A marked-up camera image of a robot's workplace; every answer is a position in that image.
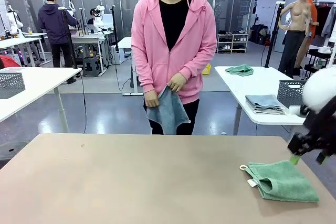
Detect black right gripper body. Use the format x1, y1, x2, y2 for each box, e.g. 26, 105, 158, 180
301, 101, 336, 154

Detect green towel with white loop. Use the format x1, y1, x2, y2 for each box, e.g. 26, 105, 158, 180
239, 160, 320, 204

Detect dark grey plastic basket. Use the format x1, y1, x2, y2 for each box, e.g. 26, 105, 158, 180
277, 79, 309, 110

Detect light blue towel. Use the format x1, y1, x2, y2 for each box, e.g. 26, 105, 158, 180
146, 85, 191, 135

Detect person's left forearm pink sleeve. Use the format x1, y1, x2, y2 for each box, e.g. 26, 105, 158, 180
178, 48, 215, 81

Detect person's right forearm pink sleeve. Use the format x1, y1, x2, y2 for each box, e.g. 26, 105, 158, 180
136, 56, 157, 95

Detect light grey plastic basket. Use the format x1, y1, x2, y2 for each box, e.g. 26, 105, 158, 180
0, 72, 26, 100

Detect person's left hand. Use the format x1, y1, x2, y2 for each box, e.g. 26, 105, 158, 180
167, 72, 186, 93

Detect person's right hand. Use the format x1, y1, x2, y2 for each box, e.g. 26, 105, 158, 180
144, 91, 160, 109

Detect folded light grey towel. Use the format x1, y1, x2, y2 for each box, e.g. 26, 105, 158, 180
252, 106, 287, 115

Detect folded blue grey towel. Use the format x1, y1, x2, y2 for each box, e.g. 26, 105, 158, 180
245, 94, 283, 111

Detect black shelf cart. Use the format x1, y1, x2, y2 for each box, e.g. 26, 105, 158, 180
301, 48, 336, 81

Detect white side table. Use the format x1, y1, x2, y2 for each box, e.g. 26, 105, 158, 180
214, 66, 316, 144
0, 67, 82, 134

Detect crumpled green towel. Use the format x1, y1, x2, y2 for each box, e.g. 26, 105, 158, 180
225, 63, 255, 77

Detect clothes rack with garments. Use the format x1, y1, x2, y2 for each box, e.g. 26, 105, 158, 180
313, 1, 336, 38

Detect black tripod with white top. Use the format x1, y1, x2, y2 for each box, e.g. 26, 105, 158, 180
264, 1, 286, 68

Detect black bags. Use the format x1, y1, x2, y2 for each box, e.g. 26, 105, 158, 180
250, 24, 269, 46

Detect bare beige mannequin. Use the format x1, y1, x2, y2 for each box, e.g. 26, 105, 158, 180
278, 0, 313, 76

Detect mannequin in orange shirt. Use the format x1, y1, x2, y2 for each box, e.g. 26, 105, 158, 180
293, 0, 320, 69

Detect white shoe rack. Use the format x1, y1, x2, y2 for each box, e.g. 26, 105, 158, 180
216, 34, 249, 54

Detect person in pink hoodie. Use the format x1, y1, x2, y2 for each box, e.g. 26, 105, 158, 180
131, 0, 217, 135

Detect white standing desk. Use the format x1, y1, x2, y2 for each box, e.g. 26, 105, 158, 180
117, 37, 139, 96

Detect black pole stand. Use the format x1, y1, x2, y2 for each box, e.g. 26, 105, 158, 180
110, 5, 120, 53

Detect grey step stool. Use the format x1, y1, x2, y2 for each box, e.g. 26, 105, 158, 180
82, 56, 102, 78

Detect white workbench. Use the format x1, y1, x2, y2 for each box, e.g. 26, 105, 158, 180
72, 31, 114, 74

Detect seated person in black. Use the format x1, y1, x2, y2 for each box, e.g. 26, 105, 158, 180
88, 8, 97, 26

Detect black tripod pole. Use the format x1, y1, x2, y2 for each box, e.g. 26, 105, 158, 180
59, 5, 85, 83

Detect man in dark jacket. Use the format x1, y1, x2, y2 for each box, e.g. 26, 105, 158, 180
38, 0, 78, 69

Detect long white table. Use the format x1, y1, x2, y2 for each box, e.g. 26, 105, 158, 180
0, 37, 52, 67

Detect red garment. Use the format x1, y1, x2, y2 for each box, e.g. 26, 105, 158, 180
0, 55, 22, 69

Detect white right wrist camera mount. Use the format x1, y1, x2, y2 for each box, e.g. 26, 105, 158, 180
288, 104, 303, 116

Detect thin black floor cable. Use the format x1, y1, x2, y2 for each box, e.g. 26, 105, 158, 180
79, 76, 88, 134

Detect black stand base plate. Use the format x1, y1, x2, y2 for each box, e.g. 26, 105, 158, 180
0, 141, 29, 168

